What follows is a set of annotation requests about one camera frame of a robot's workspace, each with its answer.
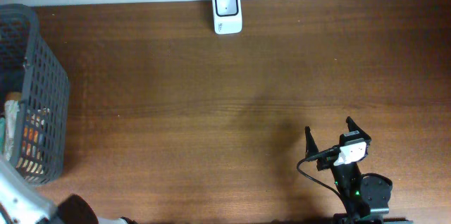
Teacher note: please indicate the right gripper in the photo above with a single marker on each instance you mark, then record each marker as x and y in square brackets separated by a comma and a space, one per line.
[311, 148]

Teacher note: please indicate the orange tissue pack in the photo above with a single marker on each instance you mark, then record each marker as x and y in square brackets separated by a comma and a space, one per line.
[33, 140]

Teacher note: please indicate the white cream tube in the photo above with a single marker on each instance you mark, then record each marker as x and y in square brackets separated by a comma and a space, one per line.
[11, 111]

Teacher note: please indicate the teal snack packet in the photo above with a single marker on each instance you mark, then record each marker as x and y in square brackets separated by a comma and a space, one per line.
[2, 133]

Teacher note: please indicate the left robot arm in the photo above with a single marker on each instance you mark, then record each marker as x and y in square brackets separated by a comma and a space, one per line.
[22, 203]

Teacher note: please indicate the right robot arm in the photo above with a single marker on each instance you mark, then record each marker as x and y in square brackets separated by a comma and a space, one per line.
[365, 196]

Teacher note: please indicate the white barcode scanner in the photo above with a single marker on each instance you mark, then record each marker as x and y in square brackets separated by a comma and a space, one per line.
[227, 15]

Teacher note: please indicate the grey plastic basket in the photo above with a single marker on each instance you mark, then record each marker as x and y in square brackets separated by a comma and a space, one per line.
[30, 67]

